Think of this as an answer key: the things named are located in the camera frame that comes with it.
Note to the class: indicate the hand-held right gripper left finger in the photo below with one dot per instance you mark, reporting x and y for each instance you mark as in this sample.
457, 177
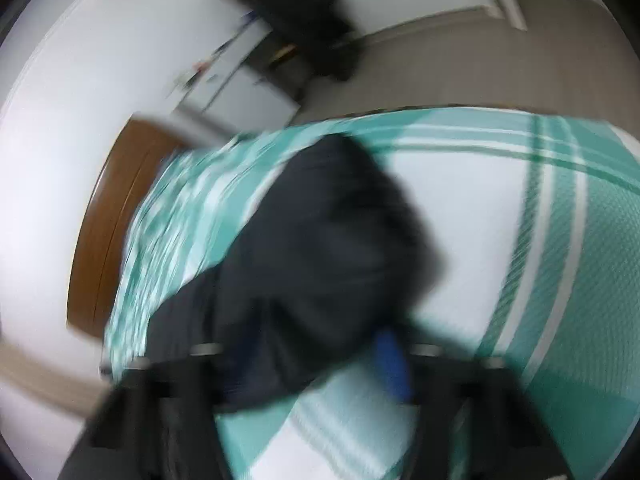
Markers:
197, 390

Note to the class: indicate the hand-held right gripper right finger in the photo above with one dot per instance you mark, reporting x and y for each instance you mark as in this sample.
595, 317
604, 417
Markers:
395, 365

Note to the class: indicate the black puffer jacket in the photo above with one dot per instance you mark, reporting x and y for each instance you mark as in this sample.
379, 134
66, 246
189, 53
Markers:
325, 260

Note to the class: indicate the brown wooden headboard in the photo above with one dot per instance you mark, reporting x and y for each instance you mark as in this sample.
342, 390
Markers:
100, 240

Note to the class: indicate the teal plaid bed sheet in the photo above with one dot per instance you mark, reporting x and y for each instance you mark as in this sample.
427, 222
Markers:
550, 260

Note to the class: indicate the white desk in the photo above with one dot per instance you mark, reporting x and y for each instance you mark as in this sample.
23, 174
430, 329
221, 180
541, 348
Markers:
235, 90

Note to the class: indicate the black garment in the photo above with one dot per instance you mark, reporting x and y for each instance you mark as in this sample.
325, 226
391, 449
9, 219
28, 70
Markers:
300, 10

